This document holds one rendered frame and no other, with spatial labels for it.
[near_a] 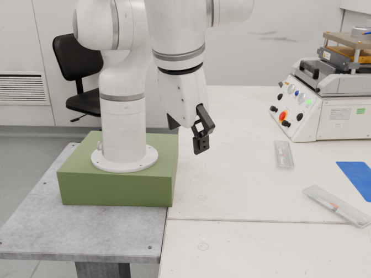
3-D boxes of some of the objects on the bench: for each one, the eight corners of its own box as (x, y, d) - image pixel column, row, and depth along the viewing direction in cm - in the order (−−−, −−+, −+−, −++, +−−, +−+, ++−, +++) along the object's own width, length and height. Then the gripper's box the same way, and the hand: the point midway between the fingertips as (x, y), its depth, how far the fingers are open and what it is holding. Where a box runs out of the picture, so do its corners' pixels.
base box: (377, 108, 159) (387, 73, 152) (435, 143, 125) (451, 100, 118) (268, 111, 156) (271, 75, 149) (296, 147, 123) (303, 103, 115)
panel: (269, 111, 154) (290, 75, 147) (291, 139, 127) (318, 97, 120) (265, 110, 154) (286, 73, 147) (286, 138, 127) (314, 95, 120)
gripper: (232, 68, 48) (232, 155, 60) (172, 33, 60) (181, 111, 71) (188, 85, 46) (196, 172, 57) (135, 45, 58) (150, 124, 69)
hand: (187, 134), depth 63 cm, fingers open, 8 cm apart
